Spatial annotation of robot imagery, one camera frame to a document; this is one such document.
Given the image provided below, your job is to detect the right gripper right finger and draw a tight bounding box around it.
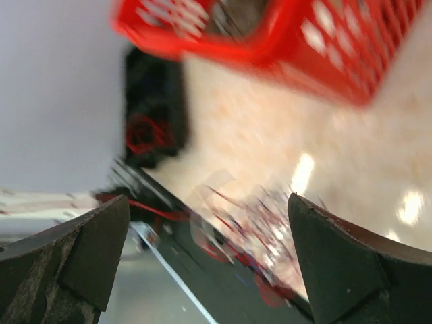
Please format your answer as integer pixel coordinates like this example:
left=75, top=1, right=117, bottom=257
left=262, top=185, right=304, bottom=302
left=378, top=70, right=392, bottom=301
left=288, top=194, right=431, bottom=324

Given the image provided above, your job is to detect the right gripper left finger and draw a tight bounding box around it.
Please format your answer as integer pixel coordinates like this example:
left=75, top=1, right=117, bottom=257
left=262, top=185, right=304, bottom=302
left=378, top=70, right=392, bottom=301
left=1, top=196, right=130, bottom=323

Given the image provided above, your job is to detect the black divided tray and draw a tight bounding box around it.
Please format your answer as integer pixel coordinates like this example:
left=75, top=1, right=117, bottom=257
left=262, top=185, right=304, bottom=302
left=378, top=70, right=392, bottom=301
left=123, top=47, right=189, bottom=169

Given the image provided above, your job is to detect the red plastic basket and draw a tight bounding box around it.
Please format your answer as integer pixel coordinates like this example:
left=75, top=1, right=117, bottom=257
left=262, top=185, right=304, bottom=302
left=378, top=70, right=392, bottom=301
left=112, top=1, right=425, bottom=105

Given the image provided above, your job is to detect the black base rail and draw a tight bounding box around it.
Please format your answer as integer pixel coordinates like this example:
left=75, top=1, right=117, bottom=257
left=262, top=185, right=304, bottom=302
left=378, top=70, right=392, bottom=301
left=110, top=159, right=313, bottom=323

